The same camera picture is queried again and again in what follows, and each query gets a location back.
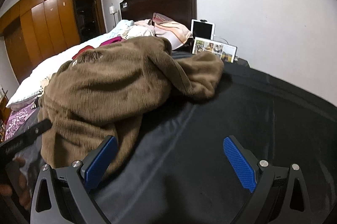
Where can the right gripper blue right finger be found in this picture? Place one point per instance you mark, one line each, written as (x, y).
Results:
(278, 194)

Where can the red folded garment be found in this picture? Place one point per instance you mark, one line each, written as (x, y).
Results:
(82, 50)

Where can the photo collage frame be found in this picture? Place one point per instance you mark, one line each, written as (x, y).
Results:
(224, 51)

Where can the black satin sheet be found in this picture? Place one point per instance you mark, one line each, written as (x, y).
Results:
(155, 139)

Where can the dark doorway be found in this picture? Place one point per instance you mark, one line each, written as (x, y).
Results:
(89, 19)

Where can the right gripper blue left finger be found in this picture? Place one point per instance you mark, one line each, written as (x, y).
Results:
(61, 195)

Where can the white tablet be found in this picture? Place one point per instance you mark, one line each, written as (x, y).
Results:
(202, 29)

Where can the purple floral sheet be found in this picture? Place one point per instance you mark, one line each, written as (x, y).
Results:
(17, 118)

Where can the white bedside lamp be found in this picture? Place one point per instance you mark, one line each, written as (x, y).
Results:
(113, 11)

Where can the striped pink pillow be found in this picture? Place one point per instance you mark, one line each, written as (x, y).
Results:
(176, 33)

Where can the magenta folded garment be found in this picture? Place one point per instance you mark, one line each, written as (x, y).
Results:
(112, 40)

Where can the cream pink blanket pile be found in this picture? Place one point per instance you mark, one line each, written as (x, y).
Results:
(130, 29)

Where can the person's left hand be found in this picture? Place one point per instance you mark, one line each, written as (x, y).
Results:
(18, 183)

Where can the dark wooden headboard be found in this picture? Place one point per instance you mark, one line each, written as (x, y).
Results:
(182, 11)

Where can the brown fleece sweater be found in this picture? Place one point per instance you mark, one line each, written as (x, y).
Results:
(105, 91)

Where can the white quilt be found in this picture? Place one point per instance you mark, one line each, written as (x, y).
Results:
(30, 88)

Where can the wooden wardrobe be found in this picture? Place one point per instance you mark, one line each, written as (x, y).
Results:
(35, 30)

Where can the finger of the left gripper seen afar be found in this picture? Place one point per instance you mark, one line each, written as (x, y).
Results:
(12, 146)

